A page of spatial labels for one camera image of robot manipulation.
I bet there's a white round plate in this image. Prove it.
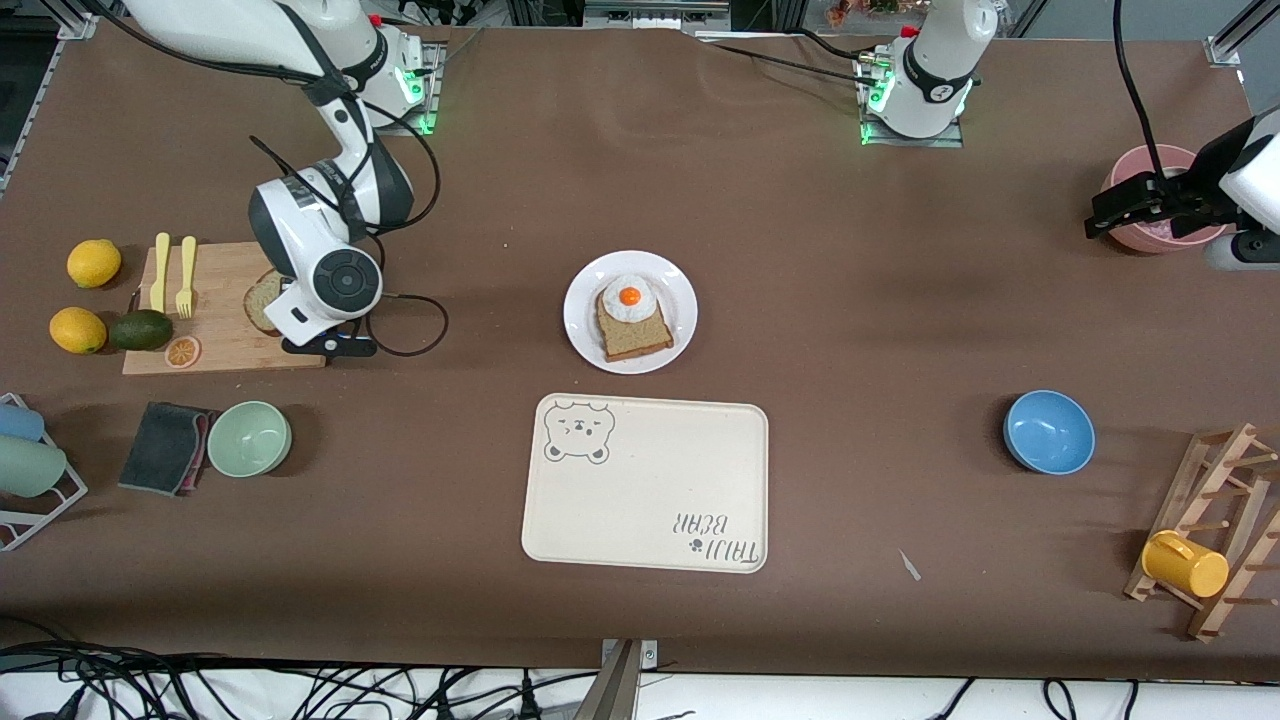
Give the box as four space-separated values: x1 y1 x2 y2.
563 250 699 376

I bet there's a brown bread slice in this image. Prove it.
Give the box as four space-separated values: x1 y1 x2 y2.
243 268 291 337
595 290 675 363

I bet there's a pink ribbed bowl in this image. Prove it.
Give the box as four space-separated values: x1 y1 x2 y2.
1100 144 1229 255

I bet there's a blue bowl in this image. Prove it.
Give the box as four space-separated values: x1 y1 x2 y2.
1003 390 1096 476

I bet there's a wooden cup drying rack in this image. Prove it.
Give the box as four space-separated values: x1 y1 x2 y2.
1123 422 1280 643

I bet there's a yellow mug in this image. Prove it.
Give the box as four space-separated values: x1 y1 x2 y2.
1141 530 1230 599

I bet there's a fried egg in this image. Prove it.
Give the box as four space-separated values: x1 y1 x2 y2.
601 273 658 324

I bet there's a grey metal box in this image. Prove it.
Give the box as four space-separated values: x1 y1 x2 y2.
583 0 733 31

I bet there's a cream bear print tray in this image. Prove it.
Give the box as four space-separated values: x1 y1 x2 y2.
521 392 770 575

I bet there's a pale green bowl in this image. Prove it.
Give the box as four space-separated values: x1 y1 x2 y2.
207 400 293 479

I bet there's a wooden cutting board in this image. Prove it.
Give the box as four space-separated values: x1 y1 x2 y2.
122 240 336 377

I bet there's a yellow plastic fork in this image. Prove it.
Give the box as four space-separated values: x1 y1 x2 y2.
175 236 198 320

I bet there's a pink folded cloth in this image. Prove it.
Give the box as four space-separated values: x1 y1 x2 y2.
180 410 219 497

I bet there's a green avocado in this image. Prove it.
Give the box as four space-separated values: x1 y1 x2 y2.
108 309 175 352

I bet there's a dark grey folded cloth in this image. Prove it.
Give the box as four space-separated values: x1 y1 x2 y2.
118 402 213 495

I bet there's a yellow lemon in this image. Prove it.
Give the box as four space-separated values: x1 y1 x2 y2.
49 306 108 356
66 238 123 290

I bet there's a light blue cup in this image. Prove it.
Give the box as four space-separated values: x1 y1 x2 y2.
0 402 47 443

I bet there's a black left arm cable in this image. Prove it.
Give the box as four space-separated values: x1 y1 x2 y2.
1113 0 1169 179

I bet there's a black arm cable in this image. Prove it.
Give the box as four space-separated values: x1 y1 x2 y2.
250 20 450 358
1113 0 1169 179

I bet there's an aluminium frame profile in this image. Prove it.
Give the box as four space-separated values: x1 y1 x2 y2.
1205 0 1280 69
0 10 101 191

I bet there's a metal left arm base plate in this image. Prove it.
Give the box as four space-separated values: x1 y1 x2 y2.
858 50 966 149

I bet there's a black base power cable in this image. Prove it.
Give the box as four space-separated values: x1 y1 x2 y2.
700 28 881 86

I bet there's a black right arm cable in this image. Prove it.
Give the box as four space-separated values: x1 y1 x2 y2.
250 20 450 358

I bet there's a metal table edge bracket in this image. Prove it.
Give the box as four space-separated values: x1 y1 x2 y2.
575 638 659 720

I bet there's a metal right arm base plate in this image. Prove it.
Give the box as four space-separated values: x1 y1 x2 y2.
332 40 446 136

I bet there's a black floor cable bundle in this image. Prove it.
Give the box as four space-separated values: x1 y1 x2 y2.
0 615 601 720

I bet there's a white wire cup rack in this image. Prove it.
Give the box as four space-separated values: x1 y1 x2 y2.
0 393 89 553

